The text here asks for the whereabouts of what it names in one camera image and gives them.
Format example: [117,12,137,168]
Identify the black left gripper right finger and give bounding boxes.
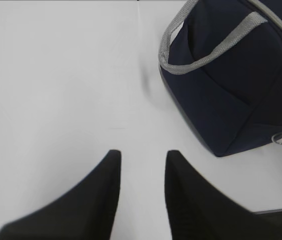
[164,150,282,240]

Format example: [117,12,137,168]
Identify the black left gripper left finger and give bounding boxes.
[0,149,122,240]

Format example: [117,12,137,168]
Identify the navy blue lunch bag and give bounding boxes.
[158,0,282,157]

